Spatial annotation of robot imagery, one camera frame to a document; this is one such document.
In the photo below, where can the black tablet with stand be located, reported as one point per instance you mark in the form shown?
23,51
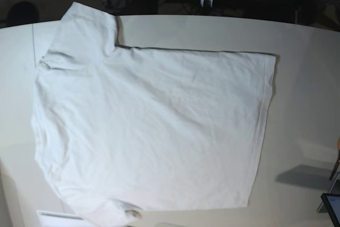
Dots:
330,201

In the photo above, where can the white T-shirt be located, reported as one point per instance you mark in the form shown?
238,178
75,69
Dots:
121,130

